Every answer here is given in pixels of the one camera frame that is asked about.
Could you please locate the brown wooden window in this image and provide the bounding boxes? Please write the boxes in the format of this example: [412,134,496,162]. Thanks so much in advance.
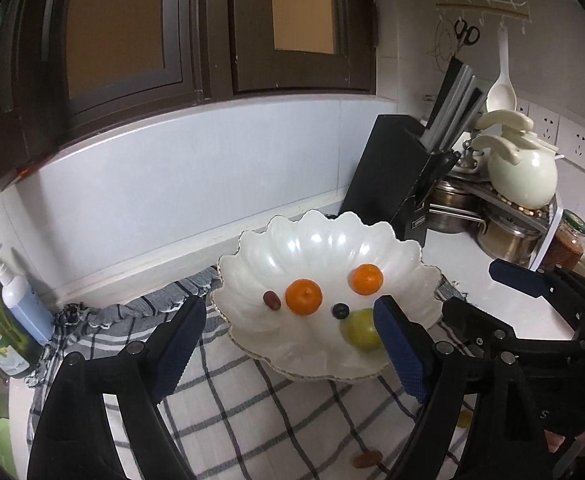
[0,0,378,191]

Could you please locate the green plastic basin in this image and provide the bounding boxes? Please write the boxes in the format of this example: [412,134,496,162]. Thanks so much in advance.
[0,417,18,478]

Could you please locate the stainless steel pots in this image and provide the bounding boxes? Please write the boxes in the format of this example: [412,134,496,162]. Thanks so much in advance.
[453,175,564,272]

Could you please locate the glass jar of red sauce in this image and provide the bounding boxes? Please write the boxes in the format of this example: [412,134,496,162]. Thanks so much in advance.
[540,209,585,273]

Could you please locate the green apple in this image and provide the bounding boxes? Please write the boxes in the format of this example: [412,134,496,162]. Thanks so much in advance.
[340,308,386,352]

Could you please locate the black knife block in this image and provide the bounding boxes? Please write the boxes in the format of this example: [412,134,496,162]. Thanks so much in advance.
[341,114,461,247]

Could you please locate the blue pump soap bottle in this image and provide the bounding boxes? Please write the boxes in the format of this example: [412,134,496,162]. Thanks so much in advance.
[0,243,56,346]

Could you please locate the small white lidded pot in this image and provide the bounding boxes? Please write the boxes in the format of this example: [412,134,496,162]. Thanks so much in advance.
[455,132,488,176]

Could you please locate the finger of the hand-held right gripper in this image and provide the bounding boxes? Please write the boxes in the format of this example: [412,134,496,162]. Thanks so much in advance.
[441,296,569,362]
[489,258,585,322]

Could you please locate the white ladle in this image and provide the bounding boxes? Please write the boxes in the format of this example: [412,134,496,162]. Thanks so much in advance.
[485,27,518,113]

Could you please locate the hanging wire utensil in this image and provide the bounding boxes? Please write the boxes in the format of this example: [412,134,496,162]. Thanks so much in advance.
[427,15,457,86]

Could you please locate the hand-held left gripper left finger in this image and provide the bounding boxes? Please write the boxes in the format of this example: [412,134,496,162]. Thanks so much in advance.
[26,294,208,480]

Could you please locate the black scissors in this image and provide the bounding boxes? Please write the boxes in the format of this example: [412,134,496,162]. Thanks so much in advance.
[453,17,481,56]

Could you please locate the grey handle knife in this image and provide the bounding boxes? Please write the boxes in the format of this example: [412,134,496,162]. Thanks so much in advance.
[440,87,488,153]
[425,56,466,151]
[430,67,476,153]

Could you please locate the orange mandarin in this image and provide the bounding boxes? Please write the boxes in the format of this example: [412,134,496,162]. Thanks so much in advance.
[351,263,385,296]
[285,278,323,317]

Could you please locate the white scalloped bowl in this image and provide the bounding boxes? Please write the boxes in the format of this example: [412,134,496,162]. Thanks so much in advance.
[210,209,444,381]

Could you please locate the cream ceramic teapot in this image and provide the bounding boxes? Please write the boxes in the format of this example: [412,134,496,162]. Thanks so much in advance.
[473,110,561,210]

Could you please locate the person's right hand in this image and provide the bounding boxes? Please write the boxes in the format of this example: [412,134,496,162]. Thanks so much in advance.
[545,420,585,454]

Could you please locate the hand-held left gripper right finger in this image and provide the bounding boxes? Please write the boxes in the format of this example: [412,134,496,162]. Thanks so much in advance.
[373,296,556,480]

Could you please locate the black white checkered cloth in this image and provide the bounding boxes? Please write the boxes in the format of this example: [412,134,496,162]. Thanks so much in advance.
[26,266,478,480]

